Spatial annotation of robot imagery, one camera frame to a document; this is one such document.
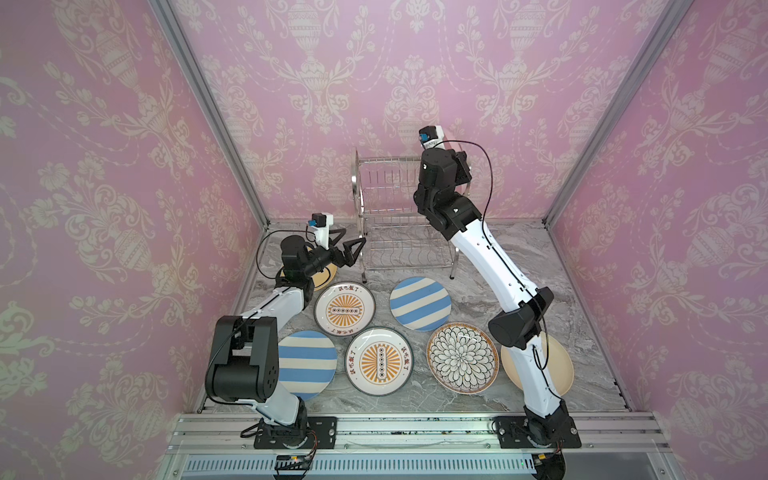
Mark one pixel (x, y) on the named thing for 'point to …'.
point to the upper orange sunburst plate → (345, 308)
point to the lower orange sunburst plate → (379, 361)
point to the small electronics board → (292, 462)
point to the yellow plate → (322, 279)
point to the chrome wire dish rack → (393, 235)
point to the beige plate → (559, 367)
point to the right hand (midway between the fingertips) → (469, 157)
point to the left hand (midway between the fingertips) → (355, 237)
